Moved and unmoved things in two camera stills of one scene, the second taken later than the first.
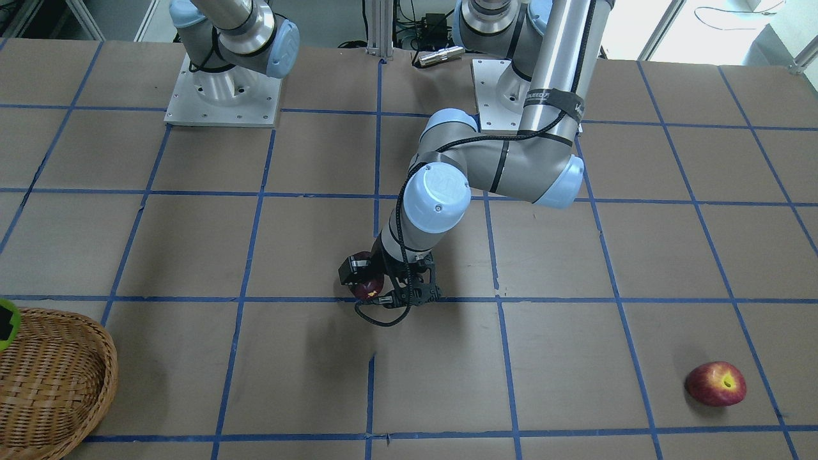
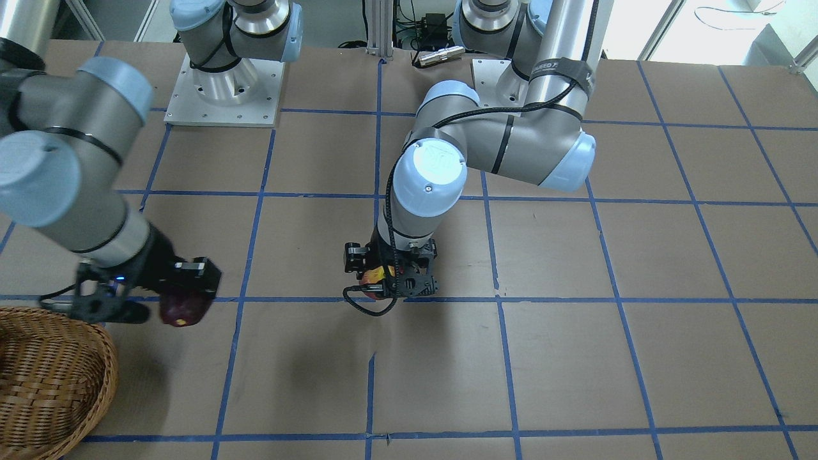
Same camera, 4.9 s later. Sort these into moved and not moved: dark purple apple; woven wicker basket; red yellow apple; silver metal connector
Moved: dark purple apple; red yellow apple
Not moved: woven wicker basket; silver metal connector
